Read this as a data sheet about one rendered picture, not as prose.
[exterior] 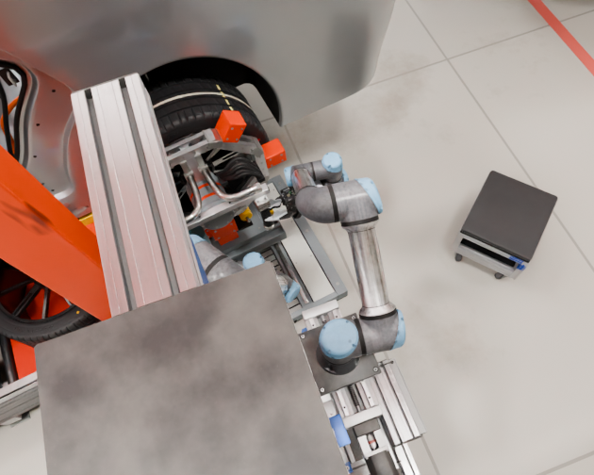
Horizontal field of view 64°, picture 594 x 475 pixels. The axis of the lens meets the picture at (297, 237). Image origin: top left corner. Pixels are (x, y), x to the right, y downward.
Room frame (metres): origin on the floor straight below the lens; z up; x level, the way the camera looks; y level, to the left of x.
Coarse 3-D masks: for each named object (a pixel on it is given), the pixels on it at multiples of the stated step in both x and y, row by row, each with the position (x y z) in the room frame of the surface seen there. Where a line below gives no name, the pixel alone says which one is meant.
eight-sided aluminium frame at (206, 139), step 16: (208, 128) 1.16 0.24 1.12; (176, 144) 1.11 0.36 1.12; (192, 144) 1.12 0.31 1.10; (208, 144) 1.09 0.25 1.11; (224, 144) 1.11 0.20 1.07; (240, 144) 1.12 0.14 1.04; (256, 144) 1.16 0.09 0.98; (176, 160) 1.05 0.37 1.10; (256, 160) 1.14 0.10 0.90; (240, 208) 1.10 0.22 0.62
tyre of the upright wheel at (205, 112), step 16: (176, 80) 1.36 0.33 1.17; (192, 80) 1.37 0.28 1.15; (208, 80) 1.39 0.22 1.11; (160, 96) 1.29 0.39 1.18; (192, 96) 1.28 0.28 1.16; (208, 96) 1.29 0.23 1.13; (224, 96) 1.31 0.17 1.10; (240, 96) 1.39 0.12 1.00; (160, 112) 1.22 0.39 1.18; (176, 112) 1.20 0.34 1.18; (192, 112) 1.20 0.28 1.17; (208, 112) 1.20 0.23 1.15; (240, 112) 1.25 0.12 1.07; (160, 128) 1.15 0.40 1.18; (176, 128) 1.15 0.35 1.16; (192, 128) 1.16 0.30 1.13; (256, 128) 1.23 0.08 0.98
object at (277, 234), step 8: (256, 208) 1.36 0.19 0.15; (280, 224) 1.22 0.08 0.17; (272, 232) 1.20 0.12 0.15; (280, 232) 1.19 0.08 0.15; (256, 240) 1.16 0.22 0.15; (264, 240) 1.15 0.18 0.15; (272, 240) 1.15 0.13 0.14; (280, 240) 1.16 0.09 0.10; (240, 248) 1.14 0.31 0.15; (248, 248) 1.13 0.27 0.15; (256, 248) 1.12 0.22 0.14; (264, 248) 1.13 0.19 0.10; (232, 256) 1.08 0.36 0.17; (240, 256) 1.09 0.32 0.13
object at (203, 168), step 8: (200, 160) 1.07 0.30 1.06; (200, 168) 1.07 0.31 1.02; (208, 176) 1.03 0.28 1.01; (208, 184) 1.00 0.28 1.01; (216, 184) 0.99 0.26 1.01; (256, 184) 0.96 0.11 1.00; (216, 192) 0.95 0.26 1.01; (224, 192) 0.95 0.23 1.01; (240, 192) 0.93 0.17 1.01; (248, 192) 0.93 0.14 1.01; (256, 192) 0.94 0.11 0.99; (224, 200) 0.92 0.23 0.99; (232, 200) 0.91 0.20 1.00
